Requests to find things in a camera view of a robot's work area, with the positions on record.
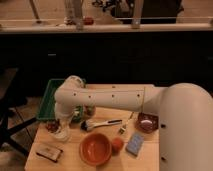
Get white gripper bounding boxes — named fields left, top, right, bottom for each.
left=54, top=103, right=75, bottom=131

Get blue sponge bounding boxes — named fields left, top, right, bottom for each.
left=126, top=132, right=144, bottom=156

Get green handled fork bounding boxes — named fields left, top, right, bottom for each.
left=119, top=112, right=134, bottom=134

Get dark red bowl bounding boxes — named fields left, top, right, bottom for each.
left=135, top=113, right=158, bottom=134

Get black white brush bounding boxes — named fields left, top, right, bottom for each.
left=81, top=120, right=122, bottom=132

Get white paper cup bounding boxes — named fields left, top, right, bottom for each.
left=53, top=129, right=70, bottom=142

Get metal can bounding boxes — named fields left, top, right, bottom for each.
left=84, top=106, right=96, bottom=117

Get red grapes bunch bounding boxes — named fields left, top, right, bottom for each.
left=45, top=121, right=60, bottom=133

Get orange bowl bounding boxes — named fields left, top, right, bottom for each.
left=79, top=133, right=112, bottom=166

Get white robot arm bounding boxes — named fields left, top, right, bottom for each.
left=54, top=76, right=213, bottom=171

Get red object on shelf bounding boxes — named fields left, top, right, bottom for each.
left=83, top=17, right=94, bottom=25

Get orange fruit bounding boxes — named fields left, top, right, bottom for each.
left=111, top=137, right=124, bottom=153

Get green plastic tray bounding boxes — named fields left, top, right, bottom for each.
left=36, top=79, right=83, bottom=123

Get black office chair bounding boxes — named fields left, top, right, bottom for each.
left=0, top=68, right=36, bottom=156

